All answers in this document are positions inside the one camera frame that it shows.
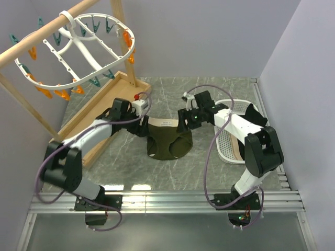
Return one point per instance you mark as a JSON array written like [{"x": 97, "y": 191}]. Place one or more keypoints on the orange clothes peg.
[
  {"x": 31, "y": 77},
  {"x": 127, "y": 39},
  {"x": 33, "y": 53},
  {"x": 64, "y": 94},
  {"x": 131, "y": 58},
  {"x": 46, "y": 92},
  {"x": 77, "y": 89}
]

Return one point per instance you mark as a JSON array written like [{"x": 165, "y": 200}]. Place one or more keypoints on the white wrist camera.
[
  {"x": 139, "y": 104},
  {"x": 190, "y": 101}
]

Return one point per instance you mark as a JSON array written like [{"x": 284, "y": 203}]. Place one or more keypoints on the wooden drying rack stand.
[{"x": 124, "y": 84}]

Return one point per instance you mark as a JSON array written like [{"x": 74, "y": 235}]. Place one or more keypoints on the black garment in basket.
[{"x": 254, "y": 117}]

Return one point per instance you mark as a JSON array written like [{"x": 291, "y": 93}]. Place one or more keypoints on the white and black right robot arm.
[{"x": 262, "y": 152}]

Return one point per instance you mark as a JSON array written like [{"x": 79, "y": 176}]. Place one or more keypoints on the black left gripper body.
[{"x": 132, "y": 126}]

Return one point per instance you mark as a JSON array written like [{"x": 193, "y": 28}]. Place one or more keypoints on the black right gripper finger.
[
  {"x": 181, "y": 115},
  {"x": 182, "y": 126}
]

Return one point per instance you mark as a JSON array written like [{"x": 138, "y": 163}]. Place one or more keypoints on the beige garment in basket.
[{"x": 235, "y": 148}]

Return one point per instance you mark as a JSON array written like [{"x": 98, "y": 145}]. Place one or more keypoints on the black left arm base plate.
[{"x": 107, "y": 202}]

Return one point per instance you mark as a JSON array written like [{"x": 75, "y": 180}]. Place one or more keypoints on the white plastic laundry basket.
[{"x": 223, "y": 142}]

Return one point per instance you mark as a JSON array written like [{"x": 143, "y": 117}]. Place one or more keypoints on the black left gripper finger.
[
  {"x": 145, "y": 123},
  {"x": 143, "y": 132}
]

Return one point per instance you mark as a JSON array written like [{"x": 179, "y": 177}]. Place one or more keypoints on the olive green underwear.
[{"x": 164, "y": 142}]

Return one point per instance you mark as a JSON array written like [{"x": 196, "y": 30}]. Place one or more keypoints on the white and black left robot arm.
[{"x": 62, "y": 166}]

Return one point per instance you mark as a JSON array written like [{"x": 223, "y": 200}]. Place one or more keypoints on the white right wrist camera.
[{"x": 190, "y": 101}]

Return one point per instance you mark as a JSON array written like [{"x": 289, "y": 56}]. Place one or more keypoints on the teal clothes peg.
[
  {"x": 40, "y": 22},
  {"x": 13, "y": 39},
  {"x": 110, "y": 75},
  {"x": 95, "y": 81},
  {"x": 95, "y": 25},
  {"x": 107, "y": 26},
  {"x": 83, "y": 30},
  {"x": 57, "y": 38},
  {"x": 26, "y": 69}
]

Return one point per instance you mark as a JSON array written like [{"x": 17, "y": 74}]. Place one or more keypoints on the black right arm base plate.
[{"x": 250, "y": 202}]

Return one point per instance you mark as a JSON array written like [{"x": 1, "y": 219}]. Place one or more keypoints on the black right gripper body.
[{"x": 196, "y": 118}]

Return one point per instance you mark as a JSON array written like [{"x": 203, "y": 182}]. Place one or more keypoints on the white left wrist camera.
[{"x": 139, "y": 104}]

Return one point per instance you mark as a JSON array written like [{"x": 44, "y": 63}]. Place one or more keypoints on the aluminium mounting rail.
[{"x": 179, "y": 201}]

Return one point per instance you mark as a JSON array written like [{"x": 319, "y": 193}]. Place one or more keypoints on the white plastic clip hanger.
[{"x": 73, "y": 34}]

